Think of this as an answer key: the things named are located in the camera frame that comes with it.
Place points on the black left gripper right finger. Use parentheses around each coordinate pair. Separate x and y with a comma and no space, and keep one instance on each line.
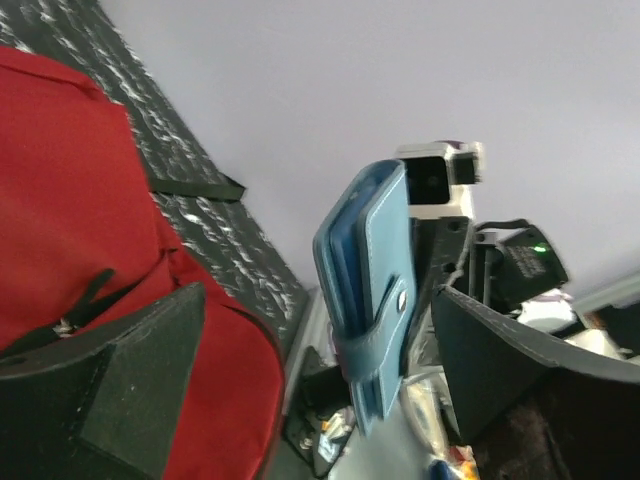
(532,406)

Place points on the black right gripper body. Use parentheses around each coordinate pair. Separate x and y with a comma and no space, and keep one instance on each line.
(446,251)

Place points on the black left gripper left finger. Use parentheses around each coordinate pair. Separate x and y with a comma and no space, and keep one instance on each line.
(103,404)

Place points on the red student backpack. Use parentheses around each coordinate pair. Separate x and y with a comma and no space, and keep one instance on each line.
(75,202)

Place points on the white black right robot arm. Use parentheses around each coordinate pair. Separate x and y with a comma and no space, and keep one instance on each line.
(501,264)

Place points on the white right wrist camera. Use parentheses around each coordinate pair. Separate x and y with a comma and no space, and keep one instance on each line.
(440,176)

